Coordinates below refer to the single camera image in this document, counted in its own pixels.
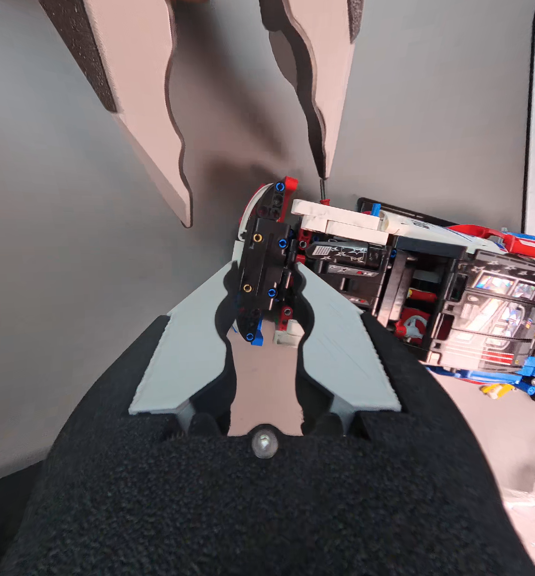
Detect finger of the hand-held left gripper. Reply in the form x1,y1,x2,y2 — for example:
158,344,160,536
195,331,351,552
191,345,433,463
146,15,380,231
258,0,356,179
84,0,194,229

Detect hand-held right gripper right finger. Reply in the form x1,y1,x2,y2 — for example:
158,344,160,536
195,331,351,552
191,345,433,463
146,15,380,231
294,261,403,436

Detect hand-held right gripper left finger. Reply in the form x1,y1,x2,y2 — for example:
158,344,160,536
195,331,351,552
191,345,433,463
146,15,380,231
128,261,240,436

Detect brick race car model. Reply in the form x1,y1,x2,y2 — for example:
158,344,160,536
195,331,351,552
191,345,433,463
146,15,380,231
290,178,535,411

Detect black brick bumper assembly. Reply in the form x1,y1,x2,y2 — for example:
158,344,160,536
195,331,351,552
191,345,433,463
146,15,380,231
231,177,305,348

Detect clear plastic bag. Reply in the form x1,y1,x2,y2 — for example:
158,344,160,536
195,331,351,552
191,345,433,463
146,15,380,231
497,468,535,576

